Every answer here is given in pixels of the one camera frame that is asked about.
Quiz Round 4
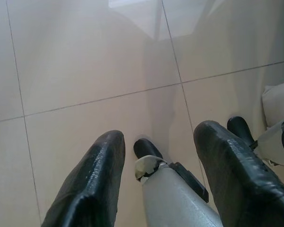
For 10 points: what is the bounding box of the silver robot right leg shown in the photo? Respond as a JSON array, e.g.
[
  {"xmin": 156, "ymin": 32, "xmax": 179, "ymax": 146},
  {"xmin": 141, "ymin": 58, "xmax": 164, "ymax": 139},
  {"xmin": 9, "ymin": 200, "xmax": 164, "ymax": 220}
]
[{"xmin": 227, "ymin": 116, "xmax": 284, "ymax": 167}]

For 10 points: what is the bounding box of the silver robot leg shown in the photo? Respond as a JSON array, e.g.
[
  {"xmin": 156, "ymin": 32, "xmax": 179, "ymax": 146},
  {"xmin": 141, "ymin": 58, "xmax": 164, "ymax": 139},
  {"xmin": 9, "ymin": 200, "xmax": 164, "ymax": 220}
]
[
  {"xmin": 133, "ymin": 138, "xmax": 224, "ymax": 227},
  {"xmin": 227, "ymin": 116, "xmax": 284, "ymax": 167}
]

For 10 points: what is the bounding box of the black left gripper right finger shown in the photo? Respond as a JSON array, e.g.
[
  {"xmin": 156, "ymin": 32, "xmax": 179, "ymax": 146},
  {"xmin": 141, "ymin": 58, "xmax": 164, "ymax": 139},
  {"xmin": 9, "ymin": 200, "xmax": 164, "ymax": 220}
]
[{"xmin": 193, "ymin": 120, "xmax": 284, "ymax": 227}]

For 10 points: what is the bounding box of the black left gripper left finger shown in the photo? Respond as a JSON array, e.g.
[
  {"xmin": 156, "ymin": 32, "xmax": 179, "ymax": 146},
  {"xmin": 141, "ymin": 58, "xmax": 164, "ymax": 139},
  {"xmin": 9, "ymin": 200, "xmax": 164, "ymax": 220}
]
[{"xmin": 41, "ymin": 130, "xmax": 126, "ymax": 227}]

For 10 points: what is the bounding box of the silver robot left leg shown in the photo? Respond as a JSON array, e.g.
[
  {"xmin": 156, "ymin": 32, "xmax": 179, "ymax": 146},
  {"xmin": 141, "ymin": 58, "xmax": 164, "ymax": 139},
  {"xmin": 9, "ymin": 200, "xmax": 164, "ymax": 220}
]
[{"xmin": 133, "ymin": 138, "xmax": 224, "ymax": 227}]

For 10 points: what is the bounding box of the beige pillow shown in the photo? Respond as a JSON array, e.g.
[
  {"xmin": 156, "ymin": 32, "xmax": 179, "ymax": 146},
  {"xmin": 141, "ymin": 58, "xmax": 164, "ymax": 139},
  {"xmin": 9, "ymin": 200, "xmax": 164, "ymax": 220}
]
[{"xmin": 261, "ymin": 81, "xmax": 284, "ymax": 126}]

